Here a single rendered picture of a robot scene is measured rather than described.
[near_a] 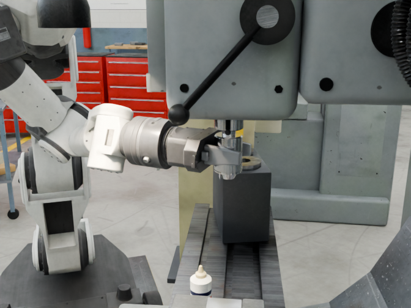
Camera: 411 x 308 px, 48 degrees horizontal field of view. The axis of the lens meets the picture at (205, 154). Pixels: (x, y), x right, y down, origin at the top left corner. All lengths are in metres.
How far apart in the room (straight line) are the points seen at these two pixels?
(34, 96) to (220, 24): 0.52
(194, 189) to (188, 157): 1.92
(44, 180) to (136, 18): 8.69
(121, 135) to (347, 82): 0.40
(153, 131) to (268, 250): 0.51
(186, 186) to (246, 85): 2.03
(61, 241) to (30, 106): 0.66
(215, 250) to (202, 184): 1.49
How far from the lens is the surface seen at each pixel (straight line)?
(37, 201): 1.47
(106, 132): 0.85
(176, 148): 0.76
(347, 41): 0.64
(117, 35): 10.08
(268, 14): 0.61
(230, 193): 1.14
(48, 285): 1.74
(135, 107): 5.48
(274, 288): 1.03
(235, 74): 0.65
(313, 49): 0.63
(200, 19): 0.65
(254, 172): 1.14
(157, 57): 0.74
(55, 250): 1.60
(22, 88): 1.03
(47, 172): 1.41
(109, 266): 1.80
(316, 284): 2.80
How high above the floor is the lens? 1.46
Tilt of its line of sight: 17 degrees down
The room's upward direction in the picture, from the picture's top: straight up
